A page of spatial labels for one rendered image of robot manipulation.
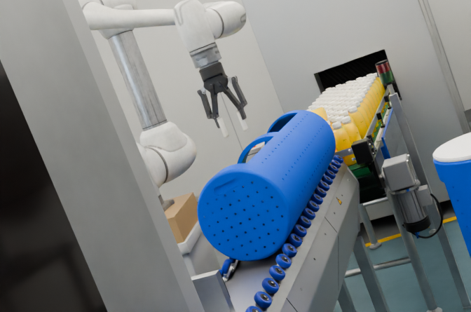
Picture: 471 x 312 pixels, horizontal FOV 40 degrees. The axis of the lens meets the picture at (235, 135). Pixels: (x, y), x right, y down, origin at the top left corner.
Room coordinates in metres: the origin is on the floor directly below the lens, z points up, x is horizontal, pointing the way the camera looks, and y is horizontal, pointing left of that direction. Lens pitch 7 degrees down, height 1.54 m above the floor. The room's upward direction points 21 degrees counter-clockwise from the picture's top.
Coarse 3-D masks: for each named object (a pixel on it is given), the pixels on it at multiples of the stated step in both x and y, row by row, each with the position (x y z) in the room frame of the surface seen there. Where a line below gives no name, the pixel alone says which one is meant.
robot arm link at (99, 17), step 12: (84, 12) 2.28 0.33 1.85; (96, 12) 2.26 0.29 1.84; (108, 12) 2.24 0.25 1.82; (120, 12) 2.23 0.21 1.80; (132, 12) 2.22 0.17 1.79; (144, 12) 2.22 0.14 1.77; (156, 12) 2.21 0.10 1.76; (168, 12) 2.21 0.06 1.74; (228, 12) 2.09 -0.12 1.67; (240, 12) 2.13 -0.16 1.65; (96, 24) 2.27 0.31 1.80; (108, 24) 2.24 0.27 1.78; (120, 24) 2.22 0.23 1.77; (132, 24) 2.22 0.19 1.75; (144, 24) 2.22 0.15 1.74; (156, 24) 2.22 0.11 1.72; (168, 24) 2.22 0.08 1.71; (228, 24) 2.08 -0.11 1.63; (240, 24) 2.14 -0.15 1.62
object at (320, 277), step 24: (336, 192) 2.42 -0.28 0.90; (336, 216) 2.25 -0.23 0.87; (336, 240) 2.12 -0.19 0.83; (240, 264) 1.93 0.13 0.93; (264, 264) 1.85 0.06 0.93; (312, 264) 1.84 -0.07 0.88; (336, 264) 2.13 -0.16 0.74; (240, 288) 1.73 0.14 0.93; (312, 288) 1.74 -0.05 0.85; (336, 288) 2.13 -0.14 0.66
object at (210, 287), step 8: (208, 272) 1.48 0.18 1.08; (216, 272) 1.46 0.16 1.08; (192, 280) 1.47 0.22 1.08; (200, 280) 1.46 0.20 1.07; (208, 280) 1.46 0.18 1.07; (216, 280) 1.45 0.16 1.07; (200, 288) 1.47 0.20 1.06; (208, 288) 1.46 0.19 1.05; (216, 288) 1.45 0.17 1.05; (224, 288) 1.46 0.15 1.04; (200, 296) 1.47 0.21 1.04; (208, 296) 1.46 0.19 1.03; (216, 296) 1.46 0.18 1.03; (224, 296) 1.45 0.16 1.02; (208, 304) 1.47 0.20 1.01; (216, 304) 1.46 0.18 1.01; (224, 304) 1.45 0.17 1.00; (232, 304) 1.47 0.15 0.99
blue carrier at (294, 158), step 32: (288, 128) 2.30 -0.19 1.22; (320, 128) 2.48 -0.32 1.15; (256, 160) 1.91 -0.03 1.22; (288, 160) 2.00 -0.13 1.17; (320, 160) 2.27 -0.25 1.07; (224, 192) 1.84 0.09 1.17; (256, 192) 1.81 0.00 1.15; (288, 192) 1.83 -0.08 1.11; (224, 224) 1.85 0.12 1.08; (256, 224) 1.82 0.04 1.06; (288, 224) 1.79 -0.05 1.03; (256, 256) 1.83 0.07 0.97
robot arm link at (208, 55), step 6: (204, 48) 1.99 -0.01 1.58; (210, 48) 2.00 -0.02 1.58; (216, 48) 2.01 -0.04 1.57; (192, 54) 2.01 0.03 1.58; (198, 54) 2.00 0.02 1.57; (204, 54) 1.99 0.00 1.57; (210, 54) 1.99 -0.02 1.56; (216, 54) 2.01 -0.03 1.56; (192, 60) 2.03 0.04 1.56; (198, 60) 2.00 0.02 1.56; (204, 60) 2.00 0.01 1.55; (210, 60) 1.99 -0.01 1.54; (216, 60) 2.00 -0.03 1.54; (198, 66) 2.01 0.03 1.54; (204, 66) 2.01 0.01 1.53
